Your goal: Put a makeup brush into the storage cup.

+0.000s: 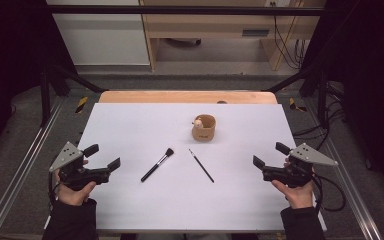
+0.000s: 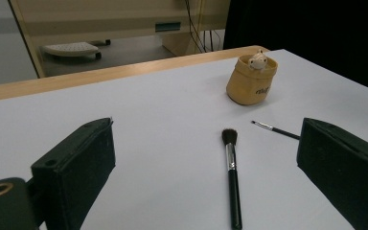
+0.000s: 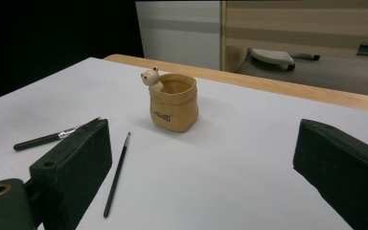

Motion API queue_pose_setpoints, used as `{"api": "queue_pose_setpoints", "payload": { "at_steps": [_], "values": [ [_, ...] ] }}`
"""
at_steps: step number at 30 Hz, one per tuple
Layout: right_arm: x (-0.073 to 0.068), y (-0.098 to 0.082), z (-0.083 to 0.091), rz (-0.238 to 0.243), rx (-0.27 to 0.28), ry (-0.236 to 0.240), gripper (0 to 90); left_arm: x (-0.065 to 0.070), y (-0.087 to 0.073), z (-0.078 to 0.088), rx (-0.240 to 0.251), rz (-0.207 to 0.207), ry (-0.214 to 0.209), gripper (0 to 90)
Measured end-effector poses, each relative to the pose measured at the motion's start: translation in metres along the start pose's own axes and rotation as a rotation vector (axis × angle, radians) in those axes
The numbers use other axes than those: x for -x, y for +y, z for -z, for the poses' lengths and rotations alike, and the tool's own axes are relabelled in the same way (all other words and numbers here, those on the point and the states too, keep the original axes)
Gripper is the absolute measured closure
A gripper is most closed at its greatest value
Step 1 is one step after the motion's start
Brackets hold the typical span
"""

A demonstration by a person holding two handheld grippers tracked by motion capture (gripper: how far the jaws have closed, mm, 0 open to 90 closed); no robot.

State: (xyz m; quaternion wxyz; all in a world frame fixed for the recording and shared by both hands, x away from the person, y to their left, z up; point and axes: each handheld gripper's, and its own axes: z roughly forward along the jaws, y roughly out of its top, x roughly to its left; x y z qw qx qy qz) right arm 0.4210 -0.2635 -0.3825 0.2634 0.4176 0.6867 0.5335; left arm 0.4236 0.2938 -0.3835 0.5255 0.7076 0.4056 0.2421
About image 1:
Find black frame post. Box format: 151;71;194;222
263;64;329;129
39;63;109;128

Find black curtain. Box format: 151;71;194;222
0;0;78;164
299;0;384;201

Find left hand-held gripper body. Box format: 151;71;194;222
48;141;111;192

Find black frame crossbar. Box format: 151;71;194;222
46;4;328;17

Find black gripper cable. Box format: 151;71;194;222
311;173;347;213
47;171;61;209

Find black floor cables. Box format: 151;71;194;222
293;99;348;151

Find aluminium rail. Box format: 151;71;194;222
304;99;384;240
0;96;66;240

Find white table mat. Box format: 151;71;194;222
44;102;328;233

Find person's left hand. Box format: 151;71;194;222
53;159;98;207

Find tan bear brush holder cup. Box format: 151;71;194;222
191;114;217;142

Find wooden desk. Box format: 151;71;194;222
139;0;328;72

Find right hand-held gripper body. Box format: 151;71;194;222
261;142;339;189

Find thin black brush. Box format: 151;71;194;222
188;148;215;184

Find hanging black cables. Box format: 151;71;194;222
272;14;309;70

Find white cabinet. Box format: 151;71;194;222
45;0;151;66

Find black makeup brush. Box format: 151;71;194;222
140;147;175;183

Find person's right hand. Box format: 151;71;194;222
270;158;315;210

